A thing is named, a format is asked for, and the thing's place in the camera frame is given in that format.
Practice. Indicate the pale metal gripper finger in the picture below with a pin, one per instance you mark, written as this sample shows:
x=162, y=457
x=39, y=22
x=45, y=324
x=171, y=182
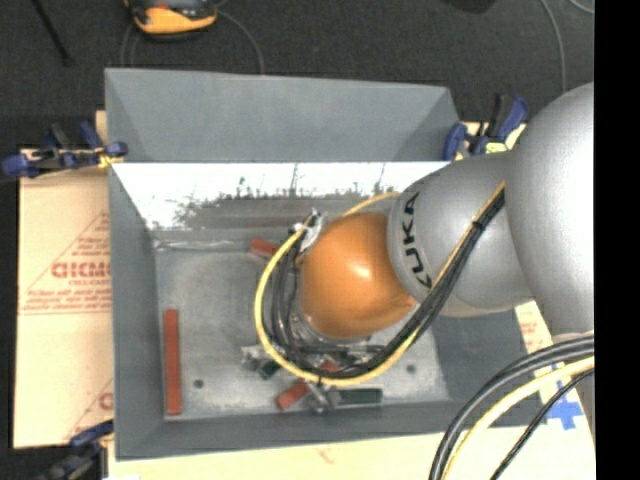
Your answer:
x=320, y=397
x=252, y=357

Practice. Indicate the grey metal bin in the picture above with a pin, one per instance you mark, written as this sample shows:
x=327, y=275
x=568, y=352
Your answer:
x=220, y=308

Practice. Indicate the long red-brown flat block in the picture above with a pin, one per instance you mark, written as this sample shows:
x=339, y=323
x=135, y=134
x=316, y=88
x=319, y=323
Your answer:
x=172, y=363

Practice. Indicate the dark green flat block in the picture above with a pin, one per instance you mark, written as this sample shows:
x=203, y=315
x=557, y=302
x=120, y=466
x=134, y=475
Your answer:
x=361, y=396

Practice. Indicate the brown cardboard board, red print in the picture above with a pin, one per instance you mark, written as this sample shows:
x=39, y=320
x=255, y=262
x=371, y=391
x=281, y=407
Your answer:
x=60, y=288

